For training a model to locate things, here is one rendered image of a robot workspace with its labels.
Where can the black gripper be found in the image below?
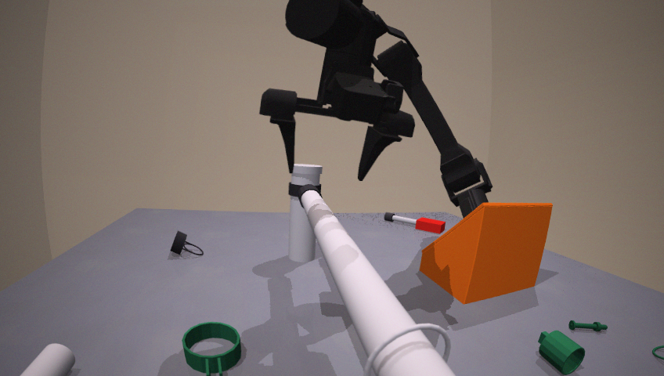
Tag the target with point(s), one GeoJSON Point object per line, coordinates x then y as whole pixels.
{"type": "Point", "coordinates": [281, 105]}

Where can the green metal band with two tabs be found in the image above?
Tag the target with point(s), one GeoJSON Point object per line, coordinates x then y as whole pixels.
{"type": "Point", "coordinates": [217, 363]}

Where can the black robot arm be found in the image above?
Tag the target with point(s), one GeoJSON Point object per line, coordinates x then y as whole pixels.
{"type": "Point", "coordinates": [348, 26]}

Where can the green bolt with nut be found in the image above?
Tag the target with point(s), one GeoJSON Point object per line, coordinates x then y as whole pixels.
{"type": "Point", "coordinates": [597, 326]}

